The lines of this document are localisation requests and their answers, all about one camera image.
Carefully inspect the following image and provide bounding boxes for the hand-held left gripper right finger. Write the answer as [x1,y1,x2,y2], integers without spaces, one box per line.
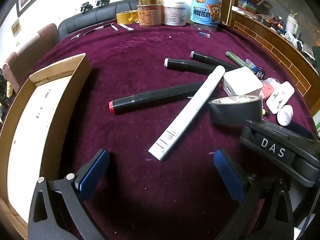
[214,149,295,240]

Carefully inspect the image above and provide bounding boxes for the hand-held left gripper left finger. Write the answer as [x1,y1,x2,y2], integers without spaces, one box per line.
[27,149,110,240]

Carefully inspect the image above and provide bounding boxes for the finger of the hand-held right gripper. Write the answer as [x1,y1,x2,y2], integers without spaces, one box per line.
[240,119,263,146]

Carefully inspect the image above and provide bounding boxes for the black tape roll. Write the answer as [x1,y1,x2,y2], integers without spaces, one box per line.
[208,95,263,127]

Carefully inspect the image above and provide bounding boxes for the white bottle orange cap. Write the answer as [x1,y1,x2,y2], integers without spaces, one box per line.
[277,104,293,127]

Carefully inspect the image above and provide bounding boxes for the clear case pink contents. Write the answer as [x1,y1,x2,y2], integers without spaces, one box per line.
[261,77,280,100]

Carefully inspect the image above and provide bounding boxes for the white charger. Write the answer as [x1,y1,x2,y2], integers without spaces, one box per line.
[266,81,295,115]
[221,67,264,98]

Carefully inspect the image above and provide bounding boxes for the clear pen blue tip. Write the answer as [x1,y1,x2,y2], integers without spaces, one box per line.
[246,59,259,74]

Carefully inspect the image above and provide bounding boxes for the green lighter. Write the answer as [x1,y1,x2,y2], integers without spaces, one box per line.
[225,51,250,68]

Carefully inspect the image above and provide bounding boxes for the cardboard box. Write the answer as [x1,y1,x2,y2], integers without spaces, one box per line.
[0,52,92,233]

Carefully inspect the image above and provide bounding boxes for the black marker grey end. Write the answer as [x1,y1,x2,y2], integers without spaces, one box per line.
[190,51,238,71]

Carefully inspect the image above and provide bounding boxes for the black marker white end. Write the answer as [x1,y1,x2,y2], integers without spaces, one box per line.
[164,58,218,76]

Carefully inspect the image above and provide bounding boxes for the black marker red end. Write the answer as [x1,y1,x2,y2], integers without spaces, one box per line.
[109,81,208,115]

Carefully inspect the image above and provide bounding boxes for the wooden counter cabinet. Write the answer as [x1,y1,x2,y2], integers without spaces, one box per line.
[226,0,320,98]

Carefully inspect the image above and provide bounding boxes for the pile of assorted clutter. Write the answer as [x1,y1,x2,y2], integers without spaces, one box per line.
[257,12,320,63]

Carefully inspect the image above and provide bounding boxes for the white pitcher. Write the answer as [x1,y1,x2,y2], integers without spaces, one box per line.
[285,14,300,37]

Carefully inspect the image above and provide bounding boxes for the colourful box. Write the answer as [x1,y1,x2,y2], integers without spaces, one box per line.
[235,0,258,13]

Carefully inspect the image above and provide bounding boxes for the large clear jar blue label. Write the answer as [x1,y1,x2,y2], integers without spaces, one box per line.
[190,0,223,32]

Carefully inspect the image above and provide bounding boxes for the brown armchair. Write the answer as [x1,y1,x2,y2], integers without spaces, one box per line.
[2,23,58,93]

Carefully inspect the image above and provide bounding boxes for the white plastic jar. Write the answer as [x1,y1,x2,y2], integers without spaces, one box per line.
[162,0,188,26]

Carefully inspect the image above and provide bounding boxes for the black pen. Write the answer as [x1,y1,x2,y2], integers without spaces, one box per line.
[84,24,114,35]

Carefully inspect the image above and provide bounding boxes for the black leather sofa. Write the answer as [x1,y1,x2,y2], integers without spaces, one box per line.
[58,0,140,42]

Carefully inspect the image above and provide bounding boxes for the clear jar brown contents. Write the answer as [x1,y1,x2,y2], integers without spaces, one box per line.
[137,4,163,28]

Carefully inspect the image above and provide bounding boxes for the yellow tape roll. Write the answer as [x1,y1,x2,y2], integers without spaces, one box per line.
[116,10,139,25]

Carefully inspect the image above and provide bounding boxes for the black cable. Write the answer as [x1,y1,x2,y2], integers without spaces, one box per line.
[297,185,320,240]

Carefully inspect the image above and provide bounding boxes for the gold wall plaque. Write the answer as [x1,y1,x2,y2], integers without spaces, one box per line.
[11,19,22,35]

